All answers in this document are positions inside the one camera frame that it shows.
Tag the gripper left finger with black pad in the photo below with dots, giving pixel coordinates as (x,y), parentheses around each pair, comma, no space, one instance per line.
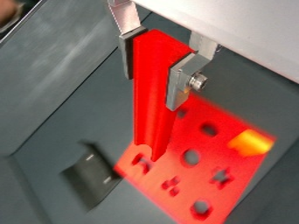
(124,14)

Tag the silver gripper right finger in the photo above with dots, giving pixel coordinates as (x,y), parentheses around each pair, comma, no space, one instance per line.
(185,75)

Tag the red arch object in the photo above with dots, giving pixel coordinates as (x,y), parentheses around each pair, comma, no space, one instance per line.
(156,52)

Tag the yellow arch peg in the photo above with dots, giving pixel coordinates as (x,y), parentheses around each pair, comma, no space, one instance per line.
(250,143)

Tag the red fixture block with holes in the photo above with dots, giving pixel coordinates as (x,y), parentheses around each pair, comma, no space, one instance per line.
(196,180)

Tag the black curved fixture stand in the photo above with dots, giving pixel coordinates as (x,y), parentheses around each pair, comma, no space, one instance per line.
(90,176)

